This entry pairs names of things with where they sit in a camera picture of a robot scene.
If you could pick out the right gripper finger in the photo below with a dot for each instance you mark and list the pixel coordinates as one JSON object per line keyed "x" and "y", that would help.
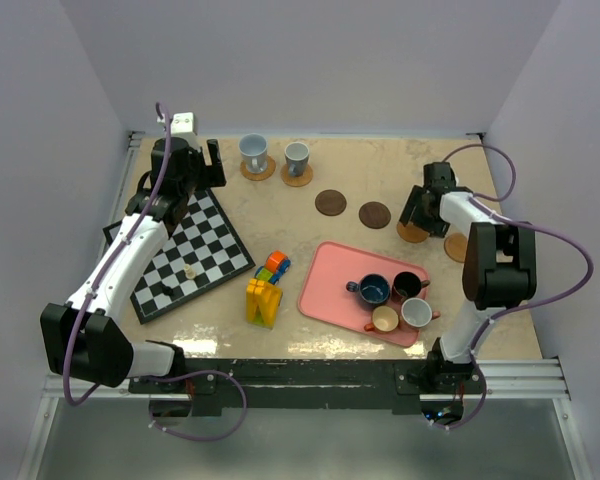
{"x": 413, "y": 212}
{"x": 429, "y": 219}

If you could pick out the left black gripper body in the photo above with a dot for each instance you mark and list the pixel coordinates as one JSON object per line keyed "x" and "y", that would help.
{"x": 202, "y": 175}

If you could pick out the woven rattan coaster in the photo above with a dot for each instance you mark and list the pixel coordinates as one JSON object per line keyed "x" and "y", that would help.
{"x": 411, "y": 233}
{"x": 297, "y": 181}
{"x": 455, "y": 247}
{"x": 268, "y": 172}

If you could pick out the large light blue cup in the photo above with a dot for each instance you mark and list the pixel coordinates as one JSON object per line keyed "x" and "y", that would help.
{"x": 253, "y": 149}

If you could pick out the dark wooden coaster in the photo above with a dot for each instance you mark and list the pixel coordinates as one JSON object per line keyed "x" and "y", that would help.
{"x": 330, "y": 202}
{"x": 374, "y": 215}

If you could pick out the small white cup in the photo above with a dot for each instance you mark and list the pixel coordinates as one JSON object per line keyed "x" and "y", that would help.
{"x": 297, "y": 158}

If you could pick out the dark blue cup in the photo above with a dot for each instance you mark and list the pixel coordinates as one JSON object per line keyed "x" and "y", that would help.
{"x": 372, "y": 290}

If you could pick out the pink tray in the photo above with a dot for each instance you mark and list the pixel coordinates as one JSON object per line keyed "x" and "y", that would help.
{"x": 324, "y": 296}

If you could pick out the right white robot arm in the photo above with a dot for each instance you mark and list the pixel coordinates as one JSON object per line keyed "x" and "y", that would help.
{"x": 499, "y": 271}

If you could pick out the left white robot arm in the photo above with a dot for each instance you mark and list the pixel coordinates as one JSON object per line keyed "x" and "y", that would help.
{"x": 81, "y": 336}

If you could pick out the black cup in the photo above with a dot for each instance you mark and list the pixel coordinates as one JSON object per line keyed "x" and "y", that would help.
{"x": 407, "y": 285}

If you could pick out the orange cup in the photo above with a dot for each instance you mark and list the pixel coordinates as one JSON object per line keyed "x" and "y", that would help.
{"x": 384, "y": 319}

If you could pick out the black white chessboard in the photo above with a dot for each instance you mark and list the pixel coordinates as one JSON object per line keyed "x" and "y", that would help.
{"x": 206, "y": 240}

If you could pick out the white chess piece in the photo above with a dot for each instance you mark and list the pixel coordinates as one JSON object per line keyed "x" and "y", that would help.
{"x": 189, "y": 272}

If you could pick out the black chess piece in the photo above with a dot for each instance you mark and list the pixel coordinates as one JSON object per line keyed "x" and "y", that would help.
{"x": 166, "y": 290}

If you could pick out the colourful toy car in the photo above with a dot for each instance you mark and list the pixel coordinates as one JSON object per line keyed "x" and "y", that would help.
{"x": 275, "y": 266}

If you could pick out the yellow toy block house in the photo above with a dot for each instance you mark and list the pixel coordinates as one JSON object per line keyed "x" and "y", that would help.
{"x": 262, "y": 303}

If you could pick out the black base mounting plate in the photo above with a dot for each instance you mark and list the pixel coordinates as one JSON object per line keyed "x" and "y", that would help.
{"x": 396, "y": 385}

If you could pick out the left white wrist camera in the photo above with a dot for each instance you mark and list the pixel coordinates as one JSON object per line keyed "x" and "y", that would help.
{"x": 185, "y": 125}

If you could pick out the white cup brown handle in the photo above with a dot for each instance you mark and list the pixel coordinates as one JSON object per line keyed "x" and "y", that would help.
{"x": 417, "y": 313}

